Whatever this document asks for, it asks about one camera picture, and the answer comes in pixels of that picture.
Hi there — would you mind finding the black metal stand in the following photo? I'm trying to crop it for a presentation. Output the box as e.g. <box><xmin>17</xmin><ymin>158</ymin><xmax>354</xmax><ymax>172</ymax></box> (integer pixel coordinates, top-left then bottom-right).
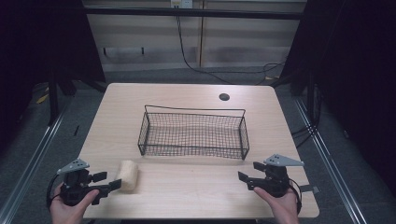
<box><xmin>47</xmin><ymin>66</ymin><xmax>61</xmax><ymax>127</ymax></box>

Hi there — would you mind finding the white wall power outlet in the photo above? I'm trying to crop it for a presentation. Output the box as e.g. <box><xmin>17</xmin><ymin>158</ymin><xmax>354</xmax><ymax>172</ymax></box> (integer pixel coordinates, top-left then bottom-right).
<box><xmin>170</xmin><ymin>0</ymin><xmax>194</xmax><ymax>9</ymax></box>

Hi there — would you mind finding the bundle of black floor cables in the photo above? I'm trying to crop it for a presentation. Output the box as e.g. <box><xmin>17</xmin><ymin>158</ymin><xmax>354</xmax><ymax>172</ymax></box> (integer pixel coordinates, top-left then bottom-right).
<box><xmin>290</xmin><ymin>82</ymin><xmax>323</xmax><ymax>148</ymax></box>

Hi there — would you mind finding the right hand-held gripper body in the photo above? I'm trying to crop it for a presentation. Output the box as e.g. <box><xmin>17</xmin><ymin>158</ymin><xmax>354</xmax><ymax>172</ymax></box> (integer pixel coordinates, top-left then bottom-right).
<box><xmin>247</xmin><ymin>153</ymin><xmax>305</xmax><ymax>199</ymax></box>

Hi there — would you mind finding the person's left hand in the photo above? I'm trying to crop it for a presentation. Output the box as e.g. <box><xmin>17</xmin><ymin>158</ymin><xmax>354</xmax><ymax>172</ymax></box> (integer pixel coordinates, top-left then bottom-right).
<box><xmin>49</xmin><ymin>182</ymin><xmax>101</xmax><ymax>224</ymax></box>

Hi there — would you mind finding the right hand-held gripper black cable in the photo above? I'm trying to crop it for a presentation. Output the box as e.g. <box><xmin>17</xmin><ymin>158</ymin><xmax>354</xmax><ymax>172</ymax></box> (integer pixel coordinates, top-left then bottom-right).
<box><xmin>288</xmin><ymin>177</ymin><xmax>304</xmax><ymax>215</ymax></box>

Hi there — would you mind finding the black wire mesh basket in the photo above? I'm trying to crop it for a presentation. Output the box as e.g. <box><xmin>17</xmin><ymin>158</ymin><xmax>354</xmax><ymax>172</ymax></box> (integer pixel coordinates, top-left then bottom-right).
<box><xmin>137</xmin><ymin>105</ymin><xmax>250</xmax><ymax>161</ymax></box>

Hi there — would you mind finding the metal floor rail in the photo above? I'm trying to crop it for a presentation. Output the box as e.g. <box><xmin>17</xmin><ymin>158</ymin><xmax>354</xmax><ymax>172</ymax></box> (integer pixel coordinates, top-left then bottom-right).
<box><xmin>293</xmin><ymin>97</ymin><xmax>368</xmax><ymax>224</ymax></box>
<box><xmin>0</xmin><ymin>102</ymin><xmax>70</xmax><ymax>224</ymax></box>

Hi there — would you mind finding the black curtain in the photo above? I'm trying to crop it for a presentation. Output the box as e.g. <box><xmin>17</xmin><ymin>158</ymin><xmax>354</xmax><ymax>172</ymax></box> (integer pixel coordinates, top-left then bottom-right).
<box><xmin>279</xmin><ymin>0</ymin><xmax>396</xmax><ymax>190</ymax></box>
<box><xmin>0</xmin><ymin>0</ymin><xmax>106</xmax><ymax>150</ymax></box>

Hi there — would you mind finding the long black wall cable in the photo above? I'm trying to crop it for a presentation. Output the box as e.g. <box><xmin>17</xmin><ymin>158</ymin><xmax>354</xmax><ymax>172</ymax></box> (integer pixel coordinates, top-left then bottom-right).
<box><xmin>175</xmin><ymin>15</ymin><xmax>286</xmax><ymax>86</ymax></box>

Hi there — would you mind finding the beige bread roll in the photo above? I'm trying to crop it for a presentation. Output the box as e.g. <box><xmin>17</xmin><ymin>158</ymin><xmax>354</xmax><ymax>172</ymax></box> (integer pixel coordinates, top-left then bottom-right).
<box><xmin>114</xmin><ymin>160</ymin><xmax>140</xmax><ymax>191</ymax></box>

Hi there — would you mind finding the left hand-held gripper black cable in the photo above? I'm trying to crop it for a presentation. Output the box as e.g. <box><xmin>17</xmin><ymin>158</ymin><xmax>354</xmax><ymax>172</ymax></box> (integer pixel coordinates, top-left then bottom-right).
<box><xmin>46</xmin><ymin>174</ymin><xmax>64</xmax><ymax>209</ymax></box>

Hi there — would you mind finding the black horizontal metal bar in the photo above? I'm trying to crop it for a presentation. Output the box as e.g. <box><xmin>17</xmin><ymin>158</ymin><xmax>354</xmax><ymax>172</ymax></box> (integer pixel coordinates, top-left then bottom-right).
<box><xmin>83</xmin><ymin>7</ymin><xmax>308</xmax><ymax>21</ymax></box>

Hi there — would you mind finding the hand-held gripper black cable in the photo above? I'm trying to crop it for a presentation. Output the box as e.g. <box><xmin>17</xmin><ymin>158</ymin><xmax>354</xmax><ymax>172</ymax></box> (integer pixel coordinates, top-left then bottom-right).
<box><xmin>46</xmin><ymin>174</ymin><xmax>64</xmax><ymax>209</ymax></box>
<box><xmin>288</xmin><ymin>177</ymin><xmax>304</xmax><ymax>215</ymax></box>

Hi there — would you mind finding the person's right hand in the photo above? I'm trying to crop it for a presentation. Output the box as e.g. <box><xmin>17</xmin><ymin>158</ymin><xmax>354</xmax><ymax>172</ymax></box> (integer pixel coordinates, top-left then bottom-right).
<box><xmin>253</xmin><ymin>186</ymin><xmax>302</xmax><ymax>224</ymax></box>

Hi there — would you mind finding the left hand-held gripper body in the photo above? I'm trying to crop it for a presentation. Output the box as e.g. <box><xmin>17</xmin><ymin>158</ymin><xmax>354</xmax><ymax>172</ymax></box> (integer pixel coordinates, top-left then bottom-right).
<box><xmin>56</xmin><ymin>158</ymin><xmax>102</xmax><ymax>207</ymax></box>

